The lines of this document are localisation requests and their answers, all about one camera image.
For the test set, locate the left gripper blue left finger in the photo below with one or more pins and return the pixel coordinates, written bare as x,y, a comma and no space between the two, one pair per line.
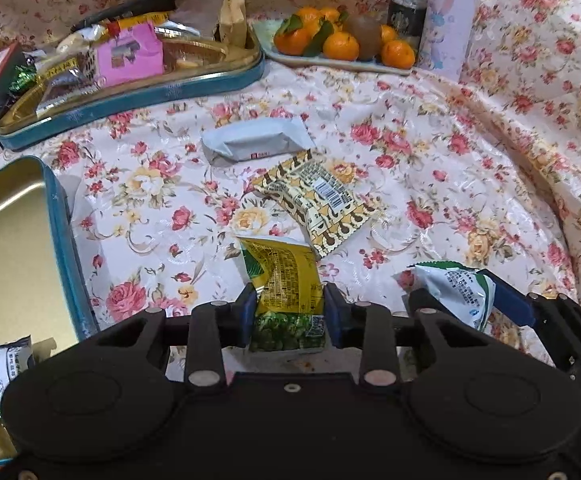
243,311

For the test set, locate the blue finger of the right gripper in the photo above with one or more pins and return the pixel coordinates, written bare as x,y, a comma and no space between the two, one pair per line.
420,298
510,302

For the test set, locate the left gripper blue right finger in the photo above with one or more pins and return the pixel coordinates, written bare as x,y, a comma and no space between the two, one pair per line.
337,314

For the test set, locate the white green striped snack packet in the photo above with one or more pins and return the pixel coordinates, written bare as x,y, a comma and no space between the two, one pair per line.
465,293

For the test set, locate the green pea yellow snack packet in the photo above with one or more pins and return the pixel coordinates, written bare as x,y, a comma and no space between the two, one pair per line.
289,315

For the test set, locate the white text snack packet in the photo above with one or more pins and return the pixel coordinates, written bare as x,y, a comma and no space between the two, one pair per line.
15,358

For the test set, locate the teal tin tray with snacks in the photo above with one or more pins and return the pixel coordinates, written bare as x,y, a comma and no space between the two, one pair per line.
193,66

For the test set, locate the yellow patterned biscuit packet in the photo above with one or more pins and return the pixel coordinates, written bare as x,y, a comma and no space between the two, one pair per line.
326,207

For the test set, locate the floral sofa cover cloth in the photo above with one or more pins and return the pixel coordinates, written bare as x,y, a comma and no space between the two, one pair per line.
484,171

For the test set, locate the pale grey snack bar packet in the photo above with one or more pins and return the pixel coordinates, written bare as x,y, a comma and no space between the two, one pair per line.
256,139

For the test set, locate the empty teal tin box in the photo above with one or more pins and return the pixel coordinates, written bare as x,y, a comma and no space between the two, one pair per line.
42,290

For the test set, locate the front right tangerine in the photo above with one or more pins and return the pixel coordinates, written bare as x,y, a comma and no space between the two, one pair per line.
398,54

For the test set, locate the front middle tangerine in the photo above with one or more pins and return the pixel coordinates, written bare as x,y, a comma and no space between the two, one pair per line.
341,46

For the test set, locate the left tangerine with leaf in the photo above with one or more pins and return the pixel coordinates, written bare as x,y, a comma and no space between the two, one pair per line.
293,43

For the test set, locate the brown kiwi fruit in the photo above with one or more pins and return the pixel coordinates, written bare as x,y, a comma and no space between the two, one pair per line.
368,33

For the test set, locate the dark starbucks coffee can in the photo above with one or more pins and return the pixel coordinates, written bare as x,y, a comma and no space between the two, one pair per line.
407,17

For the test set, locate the pink snack packet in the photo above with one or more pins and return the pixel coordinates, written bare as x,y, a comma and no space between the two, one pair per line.
135,53

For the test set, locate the brown paper snack bag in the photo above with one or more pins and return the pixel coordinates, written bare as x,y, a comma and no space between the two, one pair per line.
232,23

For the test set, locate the purple rabbit thermos bottle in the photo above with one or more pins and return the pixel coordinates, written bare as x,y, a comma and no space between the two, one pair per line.
445,37

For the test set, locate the black remote control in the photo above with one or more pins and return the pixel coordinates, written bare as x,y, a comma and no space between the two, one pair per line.
125,10

